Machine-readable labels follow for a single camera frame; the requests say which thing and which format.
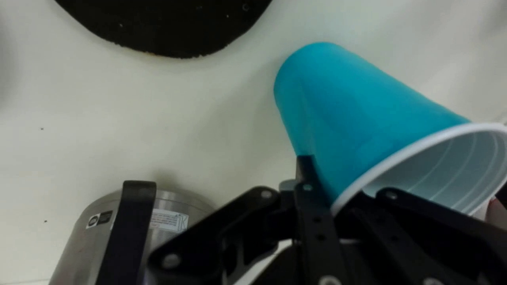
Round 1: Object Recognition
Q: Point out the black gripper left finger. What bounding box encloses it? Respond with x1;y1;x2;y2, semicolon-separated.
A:
294;157;347;285

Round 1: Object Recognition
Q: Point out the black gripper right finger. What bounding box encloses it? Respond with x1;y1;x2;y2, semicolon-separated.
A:
375;188;507;285

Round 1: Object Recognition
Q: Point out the blue plastic cup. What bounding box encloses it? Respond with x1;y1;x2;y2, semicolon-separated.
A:
274;43;507;215

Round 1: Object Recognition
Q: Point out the black wooden ping pong paddle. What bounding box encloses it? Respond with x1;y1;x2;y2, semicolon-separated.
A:
53;0;272;59

